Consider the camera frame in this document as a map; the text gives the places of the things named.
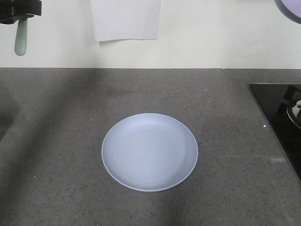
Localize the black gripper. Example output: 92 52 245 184
0 0 42 24

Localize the mint green plastic spoon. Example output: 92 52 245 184
14 18 28 56

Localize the purple plastic bowl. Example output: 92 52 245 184
274 0 301 24

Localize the light blue plate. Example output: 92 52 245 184
101 113 198 192

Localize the white paper sheet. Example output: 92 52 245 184
91 0 161 42

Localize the grey stone countertop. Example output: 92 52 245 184
0 68 301 226

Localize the black gas stove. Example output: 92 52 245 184
249 83 301 178

